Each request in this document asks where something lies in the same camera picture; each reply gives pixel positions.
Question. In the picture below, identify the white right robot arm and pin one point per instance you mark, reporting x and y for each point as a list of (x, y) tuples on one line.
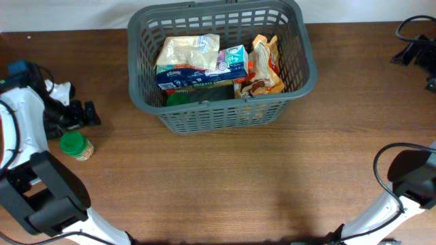
[(410, 191)]

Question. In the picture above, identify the white plastic bag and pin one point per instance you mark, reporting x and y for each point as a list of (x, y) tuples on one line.
[(199, 51)]

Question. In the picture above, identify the green lid jar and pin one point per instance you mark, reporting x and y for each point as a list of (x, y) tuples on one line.
[(178, 99), (76, 145)]

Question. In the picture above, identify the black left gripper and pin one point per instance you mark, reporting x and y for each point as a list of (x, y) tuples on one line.
[(79, 120)]

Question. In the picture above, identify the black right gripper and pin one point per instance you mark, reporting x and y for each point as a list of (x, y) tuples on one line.
[(426, 60)]

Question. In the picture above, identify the grey plastic basket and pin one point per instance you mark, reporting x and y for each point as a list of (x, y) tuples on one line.
[(236, 22)]

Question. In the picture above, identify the blue carton box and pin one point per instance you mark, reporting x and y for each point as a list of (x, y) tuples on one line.
[(232, 64)]

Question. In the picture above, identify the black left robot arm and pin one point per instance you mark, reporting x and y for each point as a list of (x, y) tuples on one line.
[(37, 190)]

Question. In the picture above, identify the orange snack bag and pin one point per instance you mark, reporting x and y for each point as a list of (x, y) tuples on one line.
[(263, 78)]

